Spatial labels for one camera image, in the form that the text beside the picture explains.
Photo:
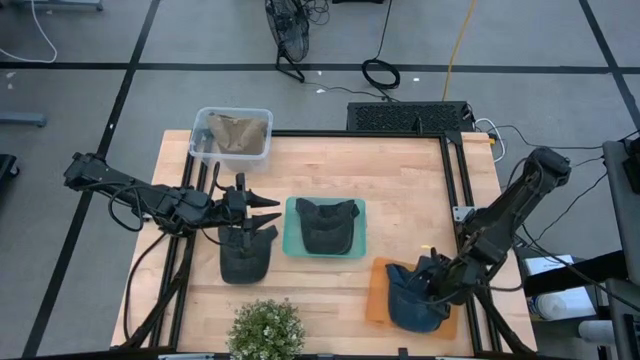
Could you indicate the khaki baseball cap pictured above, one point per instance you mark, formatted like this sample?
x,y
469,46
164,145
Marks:
x,y
237,135

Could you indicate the dark grey baseball cap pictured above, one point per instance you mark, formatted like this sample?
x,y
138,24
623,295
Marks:
x,y
325,227
245,265

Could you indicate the grey cylinder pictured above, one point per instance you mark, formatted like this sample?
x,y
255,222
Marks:
x,y
600,332

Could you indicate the orange plastic bin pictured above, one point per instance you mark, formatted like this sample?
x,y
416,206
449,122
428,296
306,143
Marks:
x,y
375,300

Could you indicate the grey furniture foot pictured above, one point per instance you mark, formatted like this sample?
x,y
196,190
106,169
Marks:
x,y
60,5
22,119

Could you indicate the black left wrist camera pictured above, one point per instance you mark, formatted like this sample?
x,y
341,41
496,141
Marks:
x,y
232,204

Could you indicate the small green potted plant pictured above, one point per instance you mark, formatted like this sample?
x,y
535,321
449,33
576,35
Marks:
x,y
265,330

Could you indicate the white box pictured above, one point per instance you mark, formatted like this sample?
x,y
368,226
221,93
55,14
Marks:
x,y
550,264

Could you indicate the white paper towel roll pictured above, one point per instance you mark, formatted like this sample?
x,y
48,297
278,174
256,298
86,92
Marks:
x,y
565,304

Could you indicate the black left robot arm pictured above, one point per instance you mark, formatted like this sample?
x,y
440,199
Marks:
x,y
165,205

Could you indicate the black floor fan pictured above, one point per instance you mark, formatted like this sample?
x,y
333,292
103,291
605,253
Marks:
x,y
290,30

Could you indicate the clear plastic storage bin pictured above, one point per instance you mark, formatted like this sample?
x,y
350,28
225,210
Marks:
x,y
199,142

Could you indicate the black perforated computer case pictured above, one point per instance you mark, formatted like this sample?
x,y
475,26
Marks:
x,y
405,117

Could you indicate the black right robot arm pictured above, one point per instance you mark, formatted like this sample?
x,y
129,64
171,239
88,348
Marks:
x,y
505,220

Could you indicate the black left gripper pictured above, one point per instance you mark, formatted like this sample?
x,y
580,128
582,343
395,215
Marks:
x,y
241,182

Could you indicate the silver corner bracket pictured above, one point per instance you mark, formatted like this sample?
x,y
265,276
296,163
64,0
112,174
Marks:
x,y
462,214

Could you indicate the teal plastic bin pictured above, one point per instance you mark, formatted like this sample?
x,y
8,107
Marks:
x,y
361,245

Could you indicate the black furniture foot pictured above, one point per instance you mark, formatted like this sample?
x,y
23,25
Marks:
x,y
7,165

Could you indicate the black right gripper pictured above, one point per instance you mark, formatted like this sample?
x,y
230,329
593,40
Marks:
x,y
460,277

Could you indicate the black aluminium table frame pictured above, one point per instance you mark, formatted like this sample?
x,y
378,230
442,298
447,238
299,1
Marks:
x,y
350,134

